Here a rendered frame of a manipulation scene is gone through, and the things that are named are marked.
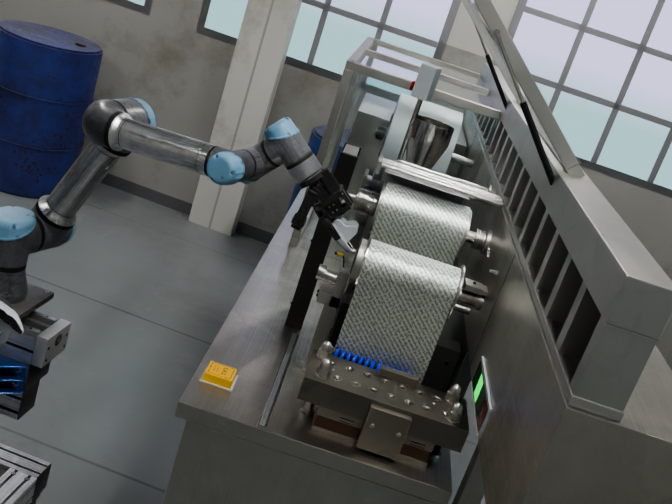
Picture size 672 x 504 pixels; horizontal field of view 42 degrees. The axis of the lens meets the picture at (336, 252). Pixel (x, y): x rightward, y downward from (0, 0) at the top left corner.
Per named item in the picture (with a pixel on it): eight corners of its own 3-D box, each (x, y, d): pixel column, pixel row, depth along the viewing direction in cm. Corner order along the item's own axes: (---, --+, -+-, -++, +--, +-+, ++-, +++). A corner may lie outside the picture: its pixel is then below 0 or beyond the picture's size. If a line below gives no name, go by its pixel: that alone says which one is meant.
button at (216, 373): (208, 368, 218) (211, 360, 217) (235, 377, 218) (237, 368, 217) (201, 380, 212) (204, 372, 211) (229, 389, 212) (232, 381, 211)
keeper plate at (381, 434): (356, 442, 205) (371, 403, 202) (396, 456, 205) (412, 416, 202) (355, 448, 203) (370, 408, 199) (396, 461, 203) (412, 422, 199)
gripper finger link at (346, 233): (366, 245, 214) (346, 213, 212) (346, 257, 215) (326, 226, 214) (367, 242, 217) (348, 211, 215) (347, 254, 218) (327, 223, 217)
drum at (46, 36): (90, 186, 583) (122, 48, 553) (42, 208, 522) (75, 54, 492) (4, 154, 588) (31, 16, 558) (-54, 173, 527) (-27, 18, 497)
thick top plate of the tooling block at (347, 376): (305, 369, 218) (312, 348, 217) (457, 419, 219) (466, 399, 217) (296, 398, 203) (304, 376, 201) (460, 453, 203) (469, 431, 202)
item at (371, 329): (331, 357, 221) (353, 293, 216) (419, 387, 222) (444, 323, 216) (331, 358, 221) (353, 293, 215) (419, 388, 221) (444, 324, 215)
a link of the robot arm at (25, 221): (-30, 254, 232) (-21, 207, 227) (7, 244, 244) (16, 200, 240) (5, 272, 228) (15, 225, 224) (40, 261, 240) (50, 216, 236)
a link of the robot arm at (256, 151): (217, 161, 212) (252, 139, 207) (239, 157, 222) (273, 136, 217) (232, 190, 212) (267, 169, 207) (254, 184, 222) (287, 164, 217)
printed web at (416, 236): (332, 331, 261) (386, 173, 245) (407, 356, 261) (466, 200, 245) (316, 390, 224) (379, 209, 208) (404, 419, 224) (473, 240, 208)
